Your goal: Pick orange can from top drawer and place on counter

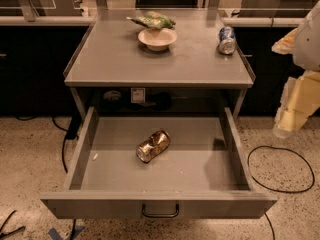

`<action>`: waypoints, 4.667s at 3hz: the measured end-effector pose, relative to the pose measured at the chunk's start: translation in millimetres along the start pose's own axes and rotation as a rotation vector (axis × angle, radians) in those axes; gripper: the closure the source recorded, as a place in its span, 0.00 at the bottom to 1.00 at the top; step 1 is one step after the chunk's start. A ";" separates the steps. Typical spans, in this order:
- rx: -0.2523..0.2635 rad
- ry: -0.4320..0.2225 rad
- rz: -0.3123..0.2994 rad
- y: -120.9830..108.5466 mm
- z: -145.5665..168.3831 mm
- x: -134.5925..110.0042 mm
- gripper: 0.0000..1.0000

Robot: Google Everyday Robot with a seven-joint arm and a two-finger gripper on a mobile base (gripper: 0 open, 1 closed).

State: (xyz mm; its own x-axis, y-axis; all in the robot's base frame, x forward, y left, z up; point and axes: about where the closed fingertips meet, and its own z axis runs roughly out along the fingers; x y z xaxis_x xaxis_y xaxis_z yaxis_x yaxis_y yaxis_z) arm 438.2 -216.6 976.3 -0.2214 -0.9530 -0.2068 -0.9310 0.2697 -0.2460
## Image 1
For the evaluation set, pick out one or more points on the black drawer handle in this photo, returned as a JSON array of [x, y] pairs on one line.
[[160, 211]]

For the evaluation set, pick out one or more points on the crushed orange can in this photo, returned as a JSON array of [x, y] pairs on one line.
[[153, 146]]

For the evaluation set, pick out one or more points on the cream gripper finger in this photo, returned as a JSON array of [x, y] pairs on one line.
[[300, 99], [286, 44]]

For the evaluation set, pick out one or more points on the blue floor tape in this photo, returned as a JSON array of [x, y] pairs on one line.
[[69, 235]]

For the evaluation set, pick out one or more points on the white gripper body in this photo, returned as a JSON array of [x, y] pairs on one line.
[[308, 44]]

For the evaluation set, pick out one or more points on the white bowl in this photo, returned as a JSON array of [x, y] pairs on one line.
[[157, 40]]

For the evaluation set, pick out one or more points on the grey counter cabinet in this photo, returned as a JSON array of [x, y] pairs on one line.
[[112, 56]]

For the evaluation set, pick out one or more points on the green chip bag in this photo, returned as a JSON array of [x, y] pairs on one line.
[[153, 20]]

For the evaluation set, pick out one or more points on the white sticker label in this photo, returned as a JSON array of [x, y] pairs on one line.
[[137, 95]]

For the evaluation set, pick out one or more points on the blue soda can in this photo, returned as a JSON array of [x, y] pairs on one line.
[[227, 40]]

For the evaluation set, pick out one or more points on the grey open top drawer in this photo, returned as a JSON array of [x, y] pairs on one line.
[[203, 170]]

